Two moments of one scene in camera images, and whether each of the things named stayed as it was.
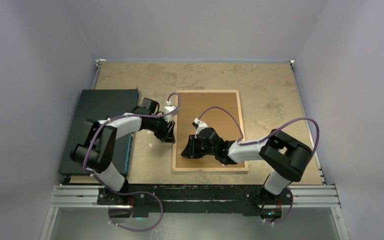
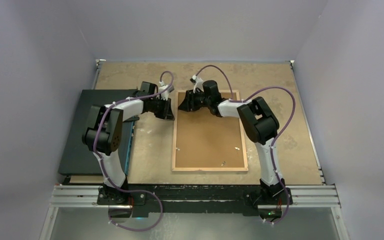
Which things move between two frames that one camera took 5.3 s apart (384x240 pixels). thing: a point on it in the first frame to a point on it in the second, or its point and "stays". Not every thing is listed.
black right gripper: [190, 151] to [189, 104]
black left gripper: [166, 134] to [166, 113]
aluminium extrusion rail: [326, 196] stays
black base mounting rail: [195, 198] stays
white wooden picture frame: [211, 169] stays
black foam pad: [98, 104] stays
